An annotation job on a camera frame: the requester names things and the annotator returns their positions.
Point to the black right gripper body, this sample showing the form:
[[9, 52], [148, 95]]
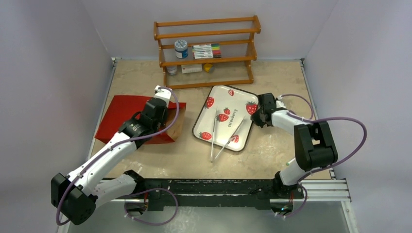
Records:
[[259, 115]]

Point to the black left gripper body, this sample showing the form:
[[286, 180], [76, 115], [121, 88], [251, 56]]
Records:
[[161, 123]]

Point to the strawberry print white tray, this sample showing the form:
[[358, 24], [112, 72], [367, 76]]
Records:
[[226, 99]]

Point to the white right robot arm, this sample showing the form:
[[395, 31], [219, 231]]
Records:
[[314, 145]]

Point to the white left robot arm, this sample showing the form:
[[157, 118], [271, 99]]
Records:
[[78, 194]]

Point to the orange wooden shelf rack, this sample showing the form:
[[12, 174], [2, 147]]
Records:
[[167, 54]]

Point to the small white bottle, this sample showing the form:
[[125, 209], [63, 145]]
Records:
[[172, 70]]

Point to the small white box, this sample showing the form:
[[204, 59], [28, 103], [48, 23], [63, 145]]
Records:
[[186, 69]]

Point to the small yellow cube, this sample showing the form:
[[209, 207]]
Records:
[[208, 68]]

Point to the blue label white jar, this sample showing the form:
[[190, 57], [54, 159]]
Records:
[[181, 48]]

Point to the pack of coloured markers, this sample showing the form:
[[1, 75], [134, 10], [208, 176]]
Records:
[[206, 51]]

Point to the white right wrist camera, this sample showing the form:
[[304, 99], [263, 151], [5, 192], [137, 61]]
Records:
[[280, 106]]

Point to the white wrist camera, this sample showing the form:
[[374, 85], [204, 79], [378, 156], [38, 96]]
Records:
[[162, 93], [280, 106]]

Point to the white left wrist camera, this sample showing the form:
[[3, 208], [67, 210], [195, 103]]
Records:
[[162, 93]]

